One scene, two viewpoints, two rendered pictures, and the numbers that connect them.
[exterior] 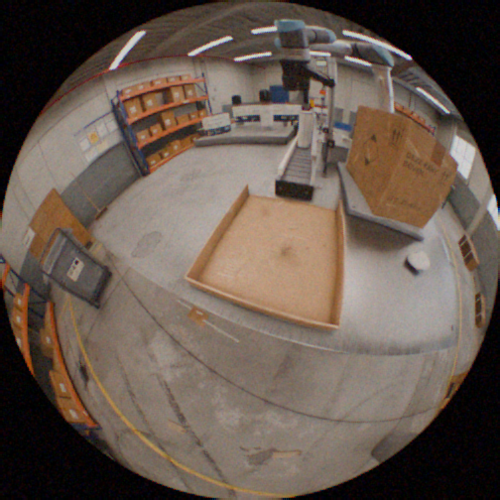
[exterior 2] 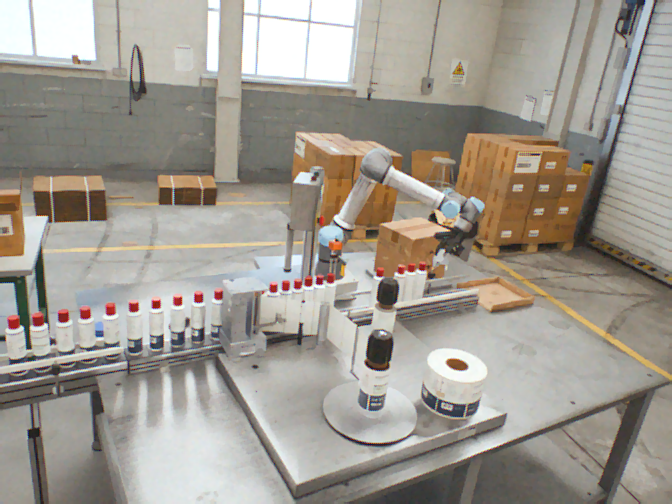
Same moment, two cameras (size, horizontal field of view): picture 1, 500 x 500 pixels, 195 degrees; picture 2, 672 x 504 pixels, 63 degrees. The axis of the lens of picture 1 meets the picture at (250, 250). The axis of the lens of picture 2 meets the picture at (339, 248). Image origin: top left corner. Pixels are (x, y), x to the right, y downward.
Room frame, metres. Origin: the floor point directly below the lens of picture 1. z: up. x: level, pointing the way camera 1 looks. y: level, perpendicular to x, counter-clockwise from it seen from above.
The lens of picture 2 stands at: (2.86, 0.46, 2.02)
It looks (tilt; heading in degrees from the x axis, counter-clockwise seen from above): 21 degrees down; 209
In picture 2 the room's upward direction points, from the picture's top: 7 degrees clockwise
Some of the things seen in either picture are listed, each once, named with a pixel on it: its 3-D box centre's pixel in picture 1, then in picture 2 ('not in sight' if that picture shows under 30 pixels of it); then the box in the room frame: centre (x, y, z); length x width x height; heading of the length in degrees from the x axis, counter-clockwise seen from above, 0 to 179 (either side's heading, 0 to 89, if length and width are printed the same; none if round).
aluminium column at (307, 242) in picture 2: (331, 96); (310, 244); (1.02, -0.69, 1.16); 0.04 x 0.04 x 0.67; 61
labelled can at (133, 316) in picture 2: not in sight; (134, 327); (1.74, -0.93, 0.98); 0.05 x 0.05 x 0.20
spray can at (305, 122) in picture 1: (305, 125); (419, 283); (0.64, -0.32, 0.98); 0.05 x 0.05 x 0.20
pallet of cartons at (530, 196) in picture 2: not in sight; (518, 193); (-3.32, -0.76, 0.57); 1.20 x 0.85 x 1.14; 145
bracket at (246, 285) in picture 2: not in sight; (245, 285); (1.47, -0.67, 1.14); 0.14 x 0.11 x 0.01; 151
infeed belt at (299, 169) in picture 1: (308, 133); (328, 321); (1.05, -0.55, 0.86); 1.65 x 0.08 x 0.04; 151
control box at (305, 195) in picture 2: (322, 70); (307, 201); (1.10, -0.67, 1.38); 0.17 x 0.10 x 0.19; 26
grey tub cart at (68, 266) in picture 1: (71, 266); not in sight; (0.63, 2.06, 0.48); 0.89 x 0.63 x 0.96; 71
